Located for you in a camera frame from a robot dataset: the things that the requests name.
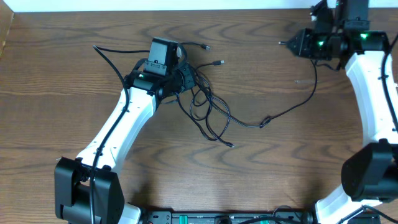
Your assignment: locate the black usb cable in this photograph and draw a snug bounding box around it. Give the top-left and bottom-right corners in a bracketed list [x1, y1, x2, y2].
[186, 40, 318, 129]
[174, 42, 236, 148]

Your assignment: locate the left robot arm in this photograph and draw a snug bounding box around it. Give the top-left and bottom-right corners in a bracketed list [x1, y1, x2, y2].
[54, 37, 194, 223]

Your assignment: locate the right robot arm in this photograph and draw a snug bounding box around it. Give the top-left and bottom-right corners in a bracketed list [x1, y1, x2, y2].
[286, 1, 397, 223]

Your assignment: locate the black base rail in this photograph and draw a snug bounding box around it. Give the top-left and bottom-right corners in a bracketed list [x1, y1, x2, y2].
[136, 205, 381, 224]

